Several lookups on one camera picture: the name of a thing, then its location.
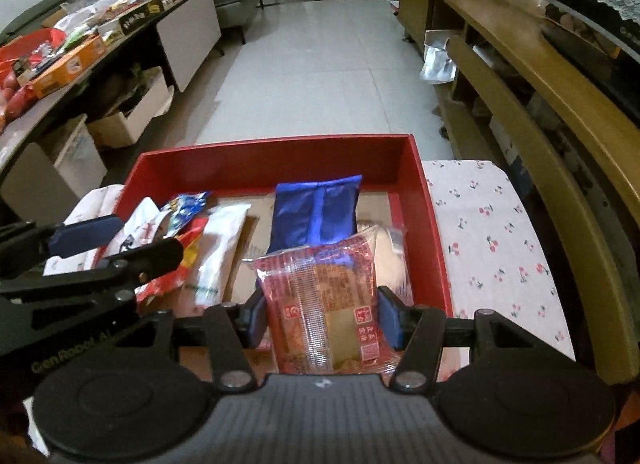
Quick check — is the orange flat box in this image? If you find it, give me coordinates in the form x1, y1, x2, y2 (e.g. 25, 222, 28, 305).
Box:
32, 37, 107, 98

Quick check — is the clear-wrapped pastry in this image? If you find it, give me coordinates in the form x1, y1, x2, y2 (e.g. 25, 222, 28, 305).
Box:
357, 219, 416, 305

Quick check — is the red plastic bag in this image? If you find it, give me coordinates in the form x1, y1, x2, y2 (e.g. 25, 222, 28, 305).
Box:
0, 28, 66, 70

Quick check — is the long black box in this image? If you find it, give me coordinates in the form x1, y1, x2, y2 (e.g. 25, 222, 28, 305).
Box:
115, 0, 166, 38

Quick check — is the shiny blue snack packet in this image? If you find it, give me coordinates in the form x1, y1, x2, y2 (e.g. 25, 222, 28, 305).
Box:
267, 175, 363, 250

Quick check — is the white printed snack packet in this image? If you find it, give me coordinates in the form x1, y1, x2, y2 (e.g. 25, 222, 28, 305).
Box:
106, 197, 161, 255

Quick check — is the red-wrapped cake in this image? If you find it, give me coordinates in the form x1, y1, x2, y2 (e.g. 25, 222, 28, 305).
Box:
242, 225, 401, 376

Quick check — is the cherry print tablecloth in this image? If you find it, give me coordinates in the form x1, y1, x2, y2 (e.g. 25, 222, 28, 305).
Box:
42, 159, 576, 360

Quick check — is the white green-label snack packet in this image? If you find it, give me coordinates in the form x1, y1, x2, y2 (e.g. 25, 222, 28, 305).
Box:
192, 203, 252, 307

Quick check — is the blue printed snack packet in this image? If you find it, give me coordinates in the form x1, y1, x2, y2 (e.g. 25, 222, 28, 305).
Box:
160, 191, 213, 235

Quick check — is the white storage bin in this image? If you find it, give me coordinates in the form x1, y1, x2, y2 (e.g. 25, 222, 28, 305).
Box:
52, 114, 108, 195

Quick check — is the dark-top side counter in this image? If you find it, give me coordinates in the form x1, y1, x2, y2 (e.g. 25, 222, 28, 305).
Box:
0, 0, 223, 215

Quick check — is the white shopping bag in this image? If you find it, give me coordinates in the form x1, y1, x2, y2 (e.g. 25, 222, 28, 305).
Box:
419, 29, 458, 85

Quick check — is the open cardboard box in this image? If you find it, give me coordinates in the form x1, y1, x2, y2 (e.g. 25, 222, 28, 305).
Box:
87, 67, 175, 147

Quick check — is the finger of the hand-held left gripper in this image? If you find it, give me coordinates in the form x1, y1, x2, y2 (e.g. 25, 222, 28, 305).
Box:
0, 215, 125, 277
0, 238, 184, 306

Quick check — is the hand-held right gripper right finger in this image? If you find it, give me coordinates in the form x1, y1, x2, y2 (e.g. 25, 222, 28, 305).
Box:
377, 285, 531, 391

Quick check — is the red cardboard box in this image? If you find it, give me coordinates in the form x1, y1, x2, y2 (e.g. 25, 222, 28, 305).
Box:
95, 133, 453, 380

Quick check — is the wooden shelf unit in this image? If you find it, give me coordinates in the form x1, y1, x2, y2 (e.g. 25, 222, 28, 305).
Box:
397, 0, 640, 385

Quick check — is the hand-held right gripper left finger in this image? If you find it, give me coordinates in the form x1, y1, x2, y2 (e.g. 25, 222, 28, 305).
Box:
120, 288, 267, 391

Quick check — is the red snack packet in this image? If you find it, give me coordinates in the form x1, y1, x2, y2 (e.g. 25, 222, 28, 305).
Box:
136, 217, 210, 305

